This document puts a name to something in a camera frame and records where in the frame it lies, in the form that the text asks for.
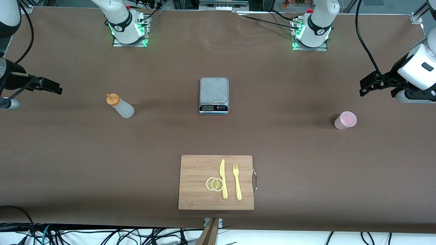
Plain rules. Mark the aluminium frame corner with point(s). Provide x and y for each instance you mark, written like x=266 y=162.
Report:
x=26 y=7
x=417 y=17

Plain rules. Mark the yellow plastic fork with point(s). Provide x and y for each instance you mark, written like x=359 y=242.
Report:
x=237 y=187

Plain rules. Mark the brown table cover mat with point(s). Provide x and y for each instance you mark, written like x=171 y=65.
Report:
x=272 y=136

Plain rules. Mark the small metal bracket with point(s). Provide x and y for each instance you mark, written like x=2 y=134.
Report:
x=220 y=222

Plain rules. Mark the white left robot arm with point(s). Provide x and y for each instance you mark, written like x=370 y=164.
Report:
x=318 y=27

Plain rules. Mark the pink plastic cup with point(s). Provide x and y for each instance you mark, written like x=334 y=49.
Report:
x=346 y=120

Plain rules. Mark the yellow lemon slice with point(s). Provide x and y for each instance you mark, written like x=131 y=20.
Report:
x=208 y=184
x=217 y=184

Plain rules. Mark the yellow plastic knife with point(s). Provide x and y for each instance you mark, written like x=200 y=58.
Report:
x=223 y=183

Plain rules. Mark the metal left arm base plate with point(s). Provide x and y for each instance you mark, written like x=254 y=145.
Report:
x=323 y=49

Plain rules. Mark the silver digital kitchen scale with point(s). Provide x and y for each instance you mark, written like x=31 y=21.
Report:
x=213 y=92

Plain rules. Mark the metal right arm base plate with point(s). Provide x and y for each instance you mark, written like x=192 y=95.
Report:
x=117 y=44

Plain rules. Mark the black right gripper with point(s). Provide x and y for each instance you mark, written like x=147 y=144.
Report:
x=14 y=81

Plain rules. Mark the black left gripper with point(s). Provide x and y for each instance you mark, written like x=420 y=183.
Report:
x=390 y=79

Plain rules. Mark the white power strip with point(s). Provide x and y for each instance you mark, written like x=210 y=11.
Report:
x=223 y=6

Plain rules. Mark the translucent sauce bottle orange cap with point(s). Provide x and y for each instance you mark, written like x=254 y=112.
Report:
x=124 y=109

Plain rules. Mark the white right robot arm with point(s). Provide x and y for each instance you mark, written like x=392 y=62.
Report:
x=121 y=23

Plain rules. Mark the wooden beam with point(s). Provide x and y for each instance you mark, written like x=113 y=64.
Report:
x=209 y=234

